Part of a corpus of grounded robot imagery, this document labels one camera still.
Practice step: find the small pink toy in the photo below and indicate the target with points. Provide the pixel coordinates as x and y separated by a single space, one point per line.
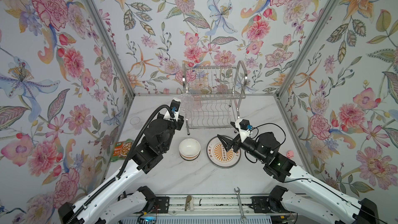
290 154

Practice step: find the silver open-end wrench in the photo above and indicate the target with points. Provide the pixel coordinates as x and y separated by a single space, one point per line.
243 218

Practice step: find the clear ribbed glass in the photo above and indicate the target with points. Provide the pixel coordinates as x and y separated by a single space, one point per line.
187 103

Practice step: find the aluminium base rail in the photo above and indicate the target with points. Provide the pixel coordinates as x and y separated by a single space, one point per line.
211 205

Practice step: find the small clear glass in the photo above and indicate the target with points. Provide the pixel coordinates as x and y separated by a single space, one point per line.
136 123

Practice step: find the orange bowl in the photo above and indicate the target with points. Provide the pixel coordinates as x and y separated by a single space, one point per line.
189 147

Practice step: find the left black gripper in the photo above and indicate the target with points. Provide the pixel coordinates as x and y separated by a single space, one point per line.
179 123

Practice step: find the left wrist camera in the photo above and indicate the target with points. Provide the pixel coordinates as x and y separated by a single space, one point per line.
173 112

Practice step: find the steel two-tier dish rack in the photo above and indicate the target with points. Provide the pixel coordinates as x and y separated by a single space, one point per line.
218 92

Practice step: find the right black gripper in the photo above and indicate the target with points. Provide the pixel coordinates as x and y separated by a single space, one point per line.
228 142

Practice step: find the small metal bracket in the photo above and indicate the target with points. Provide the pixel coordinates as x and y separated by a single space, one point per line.
189 203

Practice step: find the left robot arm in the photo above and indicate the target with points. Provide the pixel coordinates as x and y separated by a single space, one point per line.
100 206

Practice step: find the green snack packet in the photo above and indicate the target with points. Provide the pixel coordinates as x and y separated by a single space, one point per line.
121 150

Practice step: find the cream white bowl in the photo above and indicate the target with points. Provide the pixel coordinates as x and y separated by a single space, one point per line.
189 158

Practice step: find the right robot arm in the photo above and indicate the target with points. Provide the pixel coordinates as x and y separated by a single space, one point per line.
298 191

